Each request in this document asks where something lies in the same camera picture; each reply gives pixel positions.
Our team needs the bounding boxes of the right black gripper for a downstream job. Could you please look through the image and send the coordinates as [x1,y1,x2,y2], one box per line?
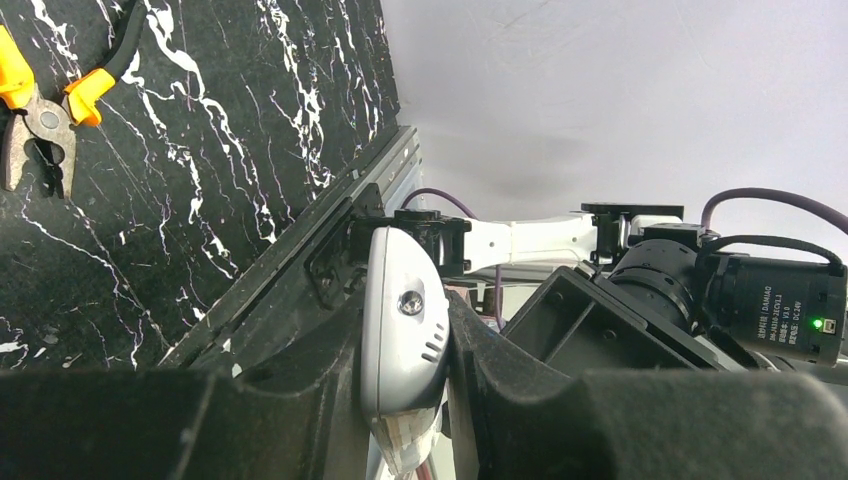
[503,267,723,371]

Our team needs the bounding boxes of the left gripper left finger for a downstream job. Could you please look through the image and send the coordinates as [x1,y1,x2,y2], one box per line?
[1,295,369,479]

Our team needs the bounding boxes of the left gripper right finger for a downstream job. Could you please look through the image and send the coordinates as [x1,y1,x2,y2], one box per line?
[447,292,847,479]

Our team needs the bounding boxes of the white remote control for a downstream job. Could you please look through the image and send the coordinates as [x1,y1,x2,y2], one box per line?
[360,227,450,476]

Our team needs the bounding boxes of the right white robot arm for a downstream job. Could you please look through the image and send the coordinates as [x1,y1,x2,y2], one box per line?
[391,203,847,373]

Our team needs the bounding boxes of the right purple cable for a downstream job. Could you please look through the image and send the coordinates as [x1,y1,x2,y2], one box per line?
[400,187,848,240]

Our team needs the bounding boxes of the aluminium frame rail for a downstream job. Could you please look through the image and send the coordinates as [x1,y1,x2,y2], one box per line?
[159,125,419,369]

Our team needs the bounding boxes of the orange handled pliers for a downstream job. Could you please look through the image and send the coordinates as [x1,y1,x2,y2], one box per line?
[1,1,147,199]

